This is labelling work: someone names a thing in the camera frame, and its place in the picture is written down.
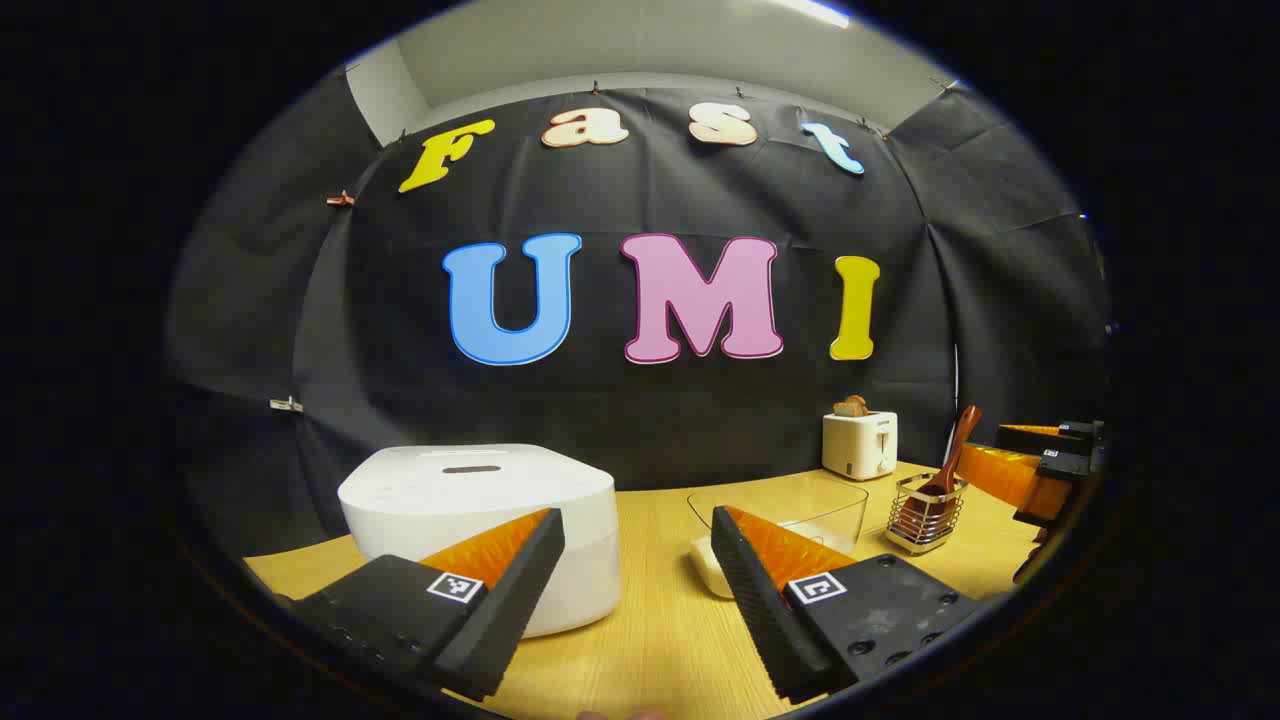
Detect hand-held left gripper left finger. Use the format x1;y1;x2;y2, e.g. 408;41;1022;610
288;507;567;703

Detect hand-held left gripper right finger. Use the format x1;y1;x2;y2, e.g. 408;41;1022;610
709;505;983;705

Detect white toaster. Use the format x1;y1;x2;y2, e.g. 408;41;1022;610
822;410;899;482

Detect metal wire chopstick holder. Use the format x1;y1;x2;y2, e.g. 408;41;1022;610
885;472;969;556

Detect black backdrop cloth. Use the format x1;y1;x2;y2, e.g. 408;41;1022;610
165;70;1113;561

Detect clear plastic container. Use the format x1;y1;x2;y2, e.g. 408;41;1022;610
687;480;869;601

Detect white rice cooker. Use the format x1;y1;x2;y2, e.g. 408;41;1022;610
338;444;621;639

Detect brown wooden spoon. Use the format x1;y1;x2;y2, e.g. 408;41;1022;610
898;404;983;541

